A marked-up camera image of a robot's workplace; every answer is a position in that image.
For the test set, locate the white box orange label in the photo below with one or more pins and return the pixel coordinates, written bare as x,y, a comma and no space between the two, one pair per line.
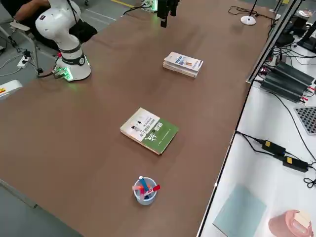
11,87

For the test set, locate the white desk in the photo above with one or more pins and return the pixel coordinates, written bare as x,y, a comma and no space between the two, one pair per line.
300,60
259,177

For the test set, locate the person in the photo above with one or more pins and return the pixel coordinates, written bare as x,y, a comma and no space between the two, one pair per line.
27,12

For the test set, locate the blue pen white cap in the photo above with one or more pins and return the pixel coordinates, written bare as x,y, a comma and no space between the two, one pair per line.
142,182

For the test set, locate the small circuit board red light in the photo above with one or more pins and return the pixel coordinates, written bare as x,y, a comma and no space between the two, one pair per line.
264,71

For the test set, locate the black finned power supply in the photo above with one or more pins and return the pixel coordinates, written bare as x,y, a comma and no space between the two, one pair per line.
281,86
293,72

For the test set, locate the green and white book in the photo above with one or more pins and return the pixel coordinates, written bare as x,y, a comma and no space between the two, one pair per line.
158,135

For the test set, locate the black adapter yellow label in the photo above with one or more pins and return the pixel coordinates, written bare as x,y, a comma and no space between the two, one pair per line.
295,163
272,147

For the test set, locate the aluminium frame post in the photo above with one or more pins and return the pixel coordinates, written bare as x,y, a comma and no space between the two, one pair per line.
267,47

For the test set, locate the white power strip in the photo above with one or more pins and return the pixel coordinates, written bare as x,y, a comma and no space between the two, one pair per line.
22,62

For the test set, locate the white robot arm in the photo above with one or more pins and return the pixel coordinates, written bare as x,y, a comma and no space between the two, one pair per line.
149,3
54,22

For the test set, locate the white desk lamp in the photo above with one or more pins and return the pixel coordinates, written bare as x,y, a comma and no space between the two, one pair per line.
248,21

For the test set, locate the black computer monitor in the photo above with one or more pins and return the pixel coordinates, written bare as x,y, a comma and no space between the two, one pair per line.
308,42

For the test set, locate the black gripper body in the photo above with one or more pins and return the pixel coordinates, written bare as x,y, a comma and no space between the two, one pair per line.
168,3

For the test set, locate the paperback book cream pages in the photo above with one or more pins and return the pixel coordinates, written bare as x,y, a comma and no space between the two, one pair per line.
182,61

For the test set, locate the red marker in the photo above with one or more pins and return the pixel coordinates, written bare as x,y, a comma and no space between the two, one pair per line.
155,188

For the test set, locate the pink plastic container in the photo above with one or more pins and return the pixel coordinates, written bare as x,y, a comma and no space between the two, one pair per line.
281,223

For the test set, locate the grey chair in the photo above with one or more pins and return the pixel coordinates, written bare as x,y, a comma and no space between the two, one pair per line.
21,26

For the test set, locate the pale teal sheet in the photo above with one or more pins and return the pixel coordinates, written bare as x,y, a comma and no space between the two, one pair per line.
239,212

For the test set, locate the pale blue pen cup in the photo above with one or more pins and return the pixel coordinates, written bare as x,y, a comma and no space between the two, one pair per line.
145,200

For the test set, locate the pink pen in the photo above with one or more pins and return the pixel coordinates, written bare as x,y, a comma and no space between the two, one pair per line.
138,189

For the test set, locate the perforated metal plate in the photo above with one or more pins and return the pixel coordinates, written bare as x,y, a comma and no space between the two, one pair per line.
308,121

